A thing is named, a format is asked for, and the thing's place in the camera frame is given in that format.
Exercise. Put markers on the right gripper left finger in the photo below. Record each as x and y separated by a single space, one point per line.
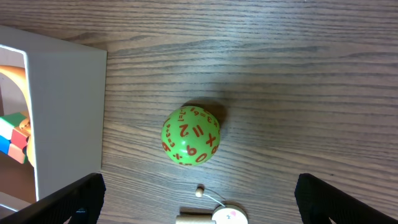
79 202

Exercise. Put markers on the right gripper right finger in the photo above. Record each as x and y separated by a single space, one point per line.
321 203

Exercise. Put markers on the colourful puzzle cube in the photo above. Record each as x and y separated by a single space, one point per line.
13 138

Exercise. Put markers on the green number ball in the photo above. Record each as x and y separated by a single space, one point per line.
190 135

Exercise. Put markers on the white cardboard box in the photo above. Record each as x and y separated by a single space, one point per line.
65 98

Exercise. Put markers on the small wooden rattle drum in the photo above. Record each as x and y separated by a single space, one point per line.
224 213

